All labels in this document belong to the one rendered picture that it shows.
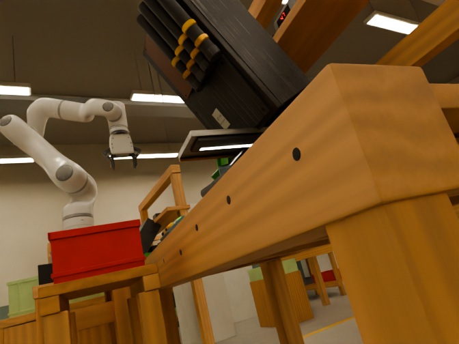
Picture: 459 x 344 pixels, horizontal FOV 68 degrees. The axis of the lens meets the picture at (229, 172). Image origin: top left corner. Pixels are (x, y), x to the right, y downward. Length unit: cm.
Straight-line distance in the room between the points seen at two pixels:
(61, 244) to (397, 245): 74
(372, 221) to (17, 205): 819
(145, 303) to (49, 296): 21
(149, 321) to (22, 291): 121
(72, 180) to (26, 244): 670
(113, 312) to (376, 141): 116
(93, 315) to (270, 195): 99
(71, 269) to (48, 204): 750
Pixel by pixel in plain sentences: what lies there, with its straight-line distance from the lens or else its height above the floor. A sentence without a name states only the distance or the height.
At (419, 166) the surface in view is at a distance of 38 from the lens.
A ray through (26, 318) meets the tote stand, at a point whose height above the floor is 77.
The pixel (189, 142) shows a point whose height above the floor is 111.
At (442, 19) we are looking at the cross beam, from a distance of 115.
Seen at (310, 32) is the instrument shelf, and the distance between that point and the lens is 139.
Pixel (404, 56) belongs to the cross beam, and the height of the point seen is 123.
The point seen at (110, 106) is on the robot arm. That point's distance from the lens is 159.
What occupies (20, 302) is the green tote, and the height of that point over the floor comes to 85.
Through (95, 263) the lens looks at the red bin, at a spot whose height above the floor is 83.
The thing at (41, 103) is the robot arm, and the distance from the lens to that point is 182.
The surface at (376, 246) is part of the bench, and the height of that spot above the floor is 72.
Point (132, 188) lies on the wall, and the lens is 869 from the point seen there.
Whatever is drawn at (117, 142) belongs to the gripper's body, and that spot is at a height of 140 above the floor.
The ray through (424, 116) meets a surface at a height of 83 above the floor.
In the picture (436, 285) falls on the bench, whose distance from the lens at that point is 35.
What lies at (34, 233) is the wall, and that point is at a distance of 822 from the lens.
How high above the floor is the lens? 72
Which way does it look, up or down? 17 degrees up
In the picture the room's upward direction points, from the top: 14 degrees counter-clockwise
